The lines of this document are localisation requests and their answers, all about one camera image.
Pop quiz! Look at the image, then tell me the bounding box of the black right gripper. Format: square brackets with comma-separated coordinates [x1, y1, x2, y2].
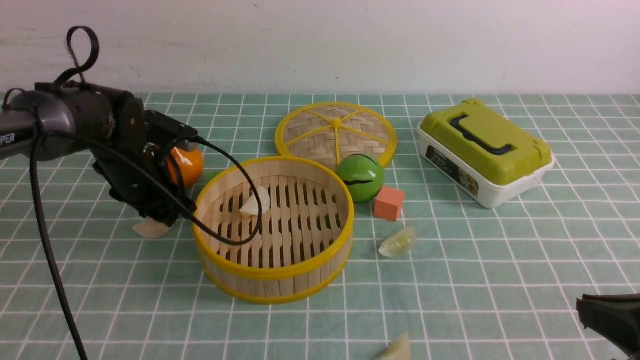
[576, 293, 640, 358]

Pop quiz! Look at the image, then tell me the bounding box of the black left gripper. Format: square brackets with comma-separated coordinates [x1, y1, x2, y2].
[93, 145, 195, 227]

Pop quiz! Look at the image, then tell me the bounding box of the white dumpling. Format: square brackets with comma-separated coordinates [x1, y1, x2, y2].
[132, 218, 171, 239]
[240, 186, 271, 217]

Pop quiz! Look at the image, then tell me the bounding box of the pale dumpling bottom edge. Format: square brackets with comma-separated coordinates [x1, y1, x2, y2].
[375, 332, 412, 360]

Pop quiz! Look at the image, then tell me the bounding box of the translucent greenish dumpling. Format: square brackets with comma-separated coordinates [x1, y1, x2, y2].
[378, 227, 418, 258]

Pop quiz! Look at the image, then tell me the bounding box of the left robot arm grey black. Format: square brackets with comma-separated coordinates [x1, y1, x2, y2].
[1, 80, 198, 227]

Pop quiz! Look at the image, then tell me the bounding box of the small green block behind steamer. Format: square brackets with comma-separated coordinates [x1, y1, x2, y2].
[204, 171, 222, 183]

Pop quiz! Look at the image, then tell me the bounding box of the bamboo steamer tray yellow rim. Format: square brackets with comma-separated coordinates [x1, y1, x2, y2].
[192, 156, 355, 305]

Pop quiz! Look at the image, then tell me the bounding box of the woven bamboo steamer lid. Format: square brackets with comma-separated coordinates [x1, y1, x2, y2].
[275, 102, 398, 170]

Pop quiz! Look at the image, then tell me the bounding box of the orange red toy pear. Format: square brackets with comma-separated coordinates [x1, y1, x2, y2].
[166, 143, 204, 189]

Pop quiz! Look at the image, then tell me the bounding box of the green checkered tablecloth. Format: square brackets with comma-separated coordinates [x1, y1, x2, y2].
[0, 93, 640, 360]

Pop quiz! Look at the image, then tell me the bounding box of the green lidded white plastic box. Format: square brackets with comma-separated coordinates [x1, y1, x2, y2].
[416, 98, 555, 208]

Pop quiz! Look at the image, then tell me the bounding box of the green toy ball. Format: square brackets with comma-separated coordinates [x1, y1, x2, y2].
[335, 153, 385, 203]

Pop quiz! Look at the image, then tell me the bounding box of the orange foam cube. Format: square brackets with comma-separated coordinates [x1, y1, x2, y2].
[374, 186, 406, 223]

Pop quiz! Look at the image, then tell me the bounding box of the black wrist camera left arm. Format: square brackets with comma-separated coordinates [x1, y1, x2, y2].
[143, 110, 199, 148]

